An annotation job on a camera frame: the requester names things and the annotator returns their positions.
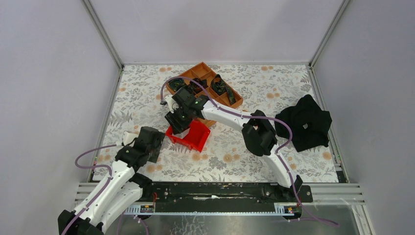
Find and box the black cloth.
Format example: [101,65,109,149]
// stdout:
[275,94,332,152]

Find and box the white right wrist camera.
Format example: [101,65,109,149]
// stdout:
[164,94,179,113]

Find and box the brown compartment organizer tray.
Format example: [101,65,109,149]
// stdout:
[166,62,243,109]

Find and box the rolled dark belt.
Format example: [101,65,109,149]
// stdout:
[168,78,185,93]
[189,78,208,94]

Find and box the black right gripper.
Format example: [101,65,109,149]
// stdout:
[164,105,193,136]

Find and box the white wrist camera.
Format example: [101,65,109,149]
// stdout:
[121,131,139,146]
[164,94,179,113]

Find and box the red plastic bin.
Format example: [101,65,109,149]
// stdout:
[165,120,210,152]

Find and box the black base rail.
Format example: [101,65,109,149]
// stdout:
[138,182,313,213]

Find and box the loose dark strap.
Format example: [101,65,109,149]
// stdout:
[210,74,237,105]

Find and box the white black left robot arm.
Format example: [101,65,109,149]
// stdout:
[58,126,165,235]

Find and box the floral table mat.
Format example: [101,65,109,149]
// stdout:
[96,65,338,183]

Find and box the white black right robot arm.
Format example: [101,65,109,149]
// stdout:
[161,88,303,202]

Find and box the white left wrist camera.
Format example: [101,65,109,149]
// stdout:
[121,131,139,146]

